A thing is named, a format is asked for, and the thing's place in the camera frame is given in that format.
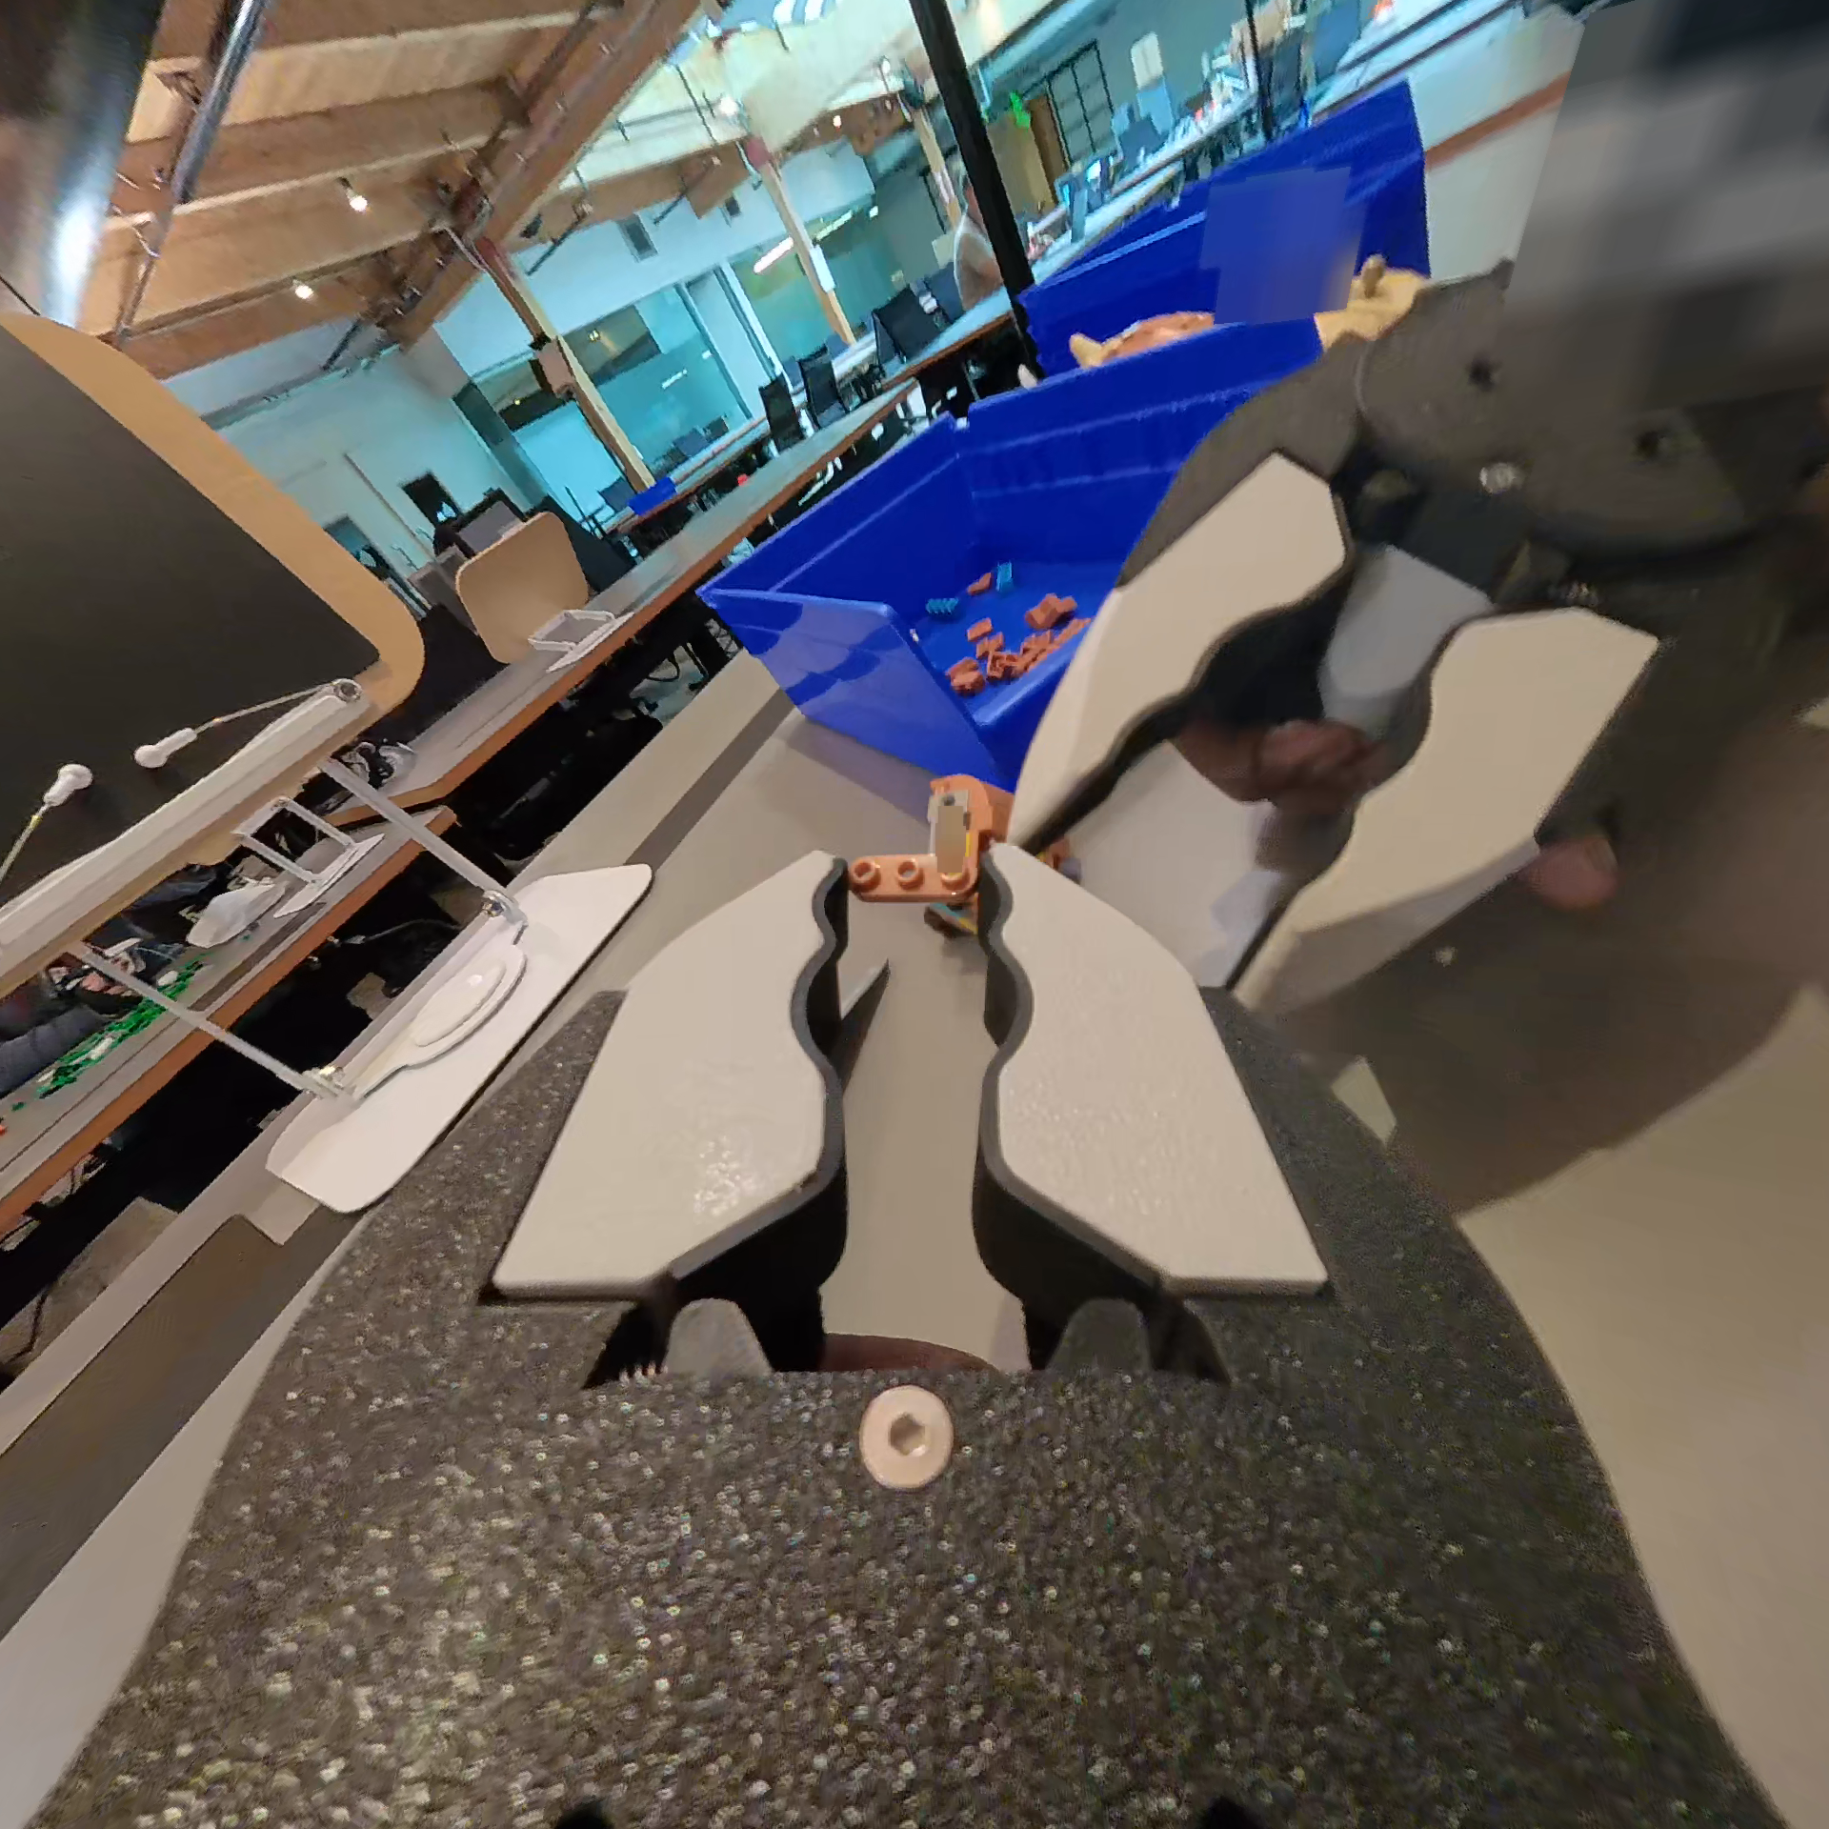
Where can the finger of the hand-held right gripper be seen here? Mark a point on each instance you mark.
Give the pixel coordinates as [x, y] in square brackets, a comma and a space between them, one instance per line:
[1216, 571]
[1500, 742]

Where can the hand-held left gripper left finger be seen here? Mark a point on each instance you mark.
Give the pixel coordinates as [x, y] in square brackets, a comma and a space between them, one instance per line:
[672, 1128]

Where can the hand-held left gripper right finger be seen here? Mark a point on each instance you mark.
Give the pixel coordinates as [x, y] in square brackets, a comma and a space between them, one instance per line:
[1144, 1128]

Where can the orange brick assembly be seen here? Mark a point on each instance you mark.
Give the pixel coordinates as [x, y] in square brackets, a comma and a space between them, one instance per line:
[916, 873]

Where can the blue storage bin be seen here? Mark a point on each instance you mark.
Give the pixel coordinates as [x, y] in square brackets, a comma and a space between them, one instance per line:
[857, 641]
[1286, 157]

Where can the grey desk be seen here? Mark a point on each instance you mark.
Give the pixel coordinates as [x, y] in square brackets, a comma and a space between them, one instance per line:
[1643, 1358]

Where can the person's right hand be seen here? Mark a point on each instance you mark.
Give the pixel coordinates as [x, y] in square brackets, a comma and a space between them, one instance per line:
[1308, 763]

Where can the tan toy figure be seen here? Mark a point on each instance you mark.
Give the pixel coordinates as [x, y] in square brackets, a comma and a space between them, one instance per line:
[1372, 308]
[1144, 340]

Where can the pile of orange bricks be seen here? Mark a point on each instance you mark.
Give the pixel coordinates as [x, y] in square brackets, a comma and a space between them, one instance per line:
[1013, 641]

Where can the brick vehicle model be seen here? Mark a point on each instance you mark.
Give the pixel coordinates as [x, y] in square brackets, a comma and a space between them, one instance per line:
[986, 814]

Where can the black pole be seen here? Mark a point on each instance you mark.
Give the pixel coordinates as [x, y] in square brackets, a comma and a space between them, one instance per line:
[986, 172]

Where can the clear acrylic box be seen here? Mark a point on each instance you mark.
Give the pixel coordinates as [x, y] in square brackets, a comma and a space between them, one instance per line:
[572, 632]

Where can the wood-edged long table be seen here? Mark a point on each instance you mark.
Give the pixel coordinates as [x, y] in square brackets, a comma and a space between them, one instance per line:
[643, 584]

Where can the pile of green bricks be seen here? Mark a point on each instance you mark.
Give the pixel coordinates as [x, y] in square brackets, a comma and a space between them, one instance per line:
[123, 1022]

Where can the wooden chair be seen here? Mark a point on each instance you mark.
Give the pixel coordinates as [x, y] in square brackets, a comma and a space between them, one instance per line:
[521, 578]

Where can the wood-edged black board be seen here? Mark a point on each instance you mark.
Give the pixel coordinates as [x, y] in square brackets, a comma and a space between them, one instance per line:
[143, 571]

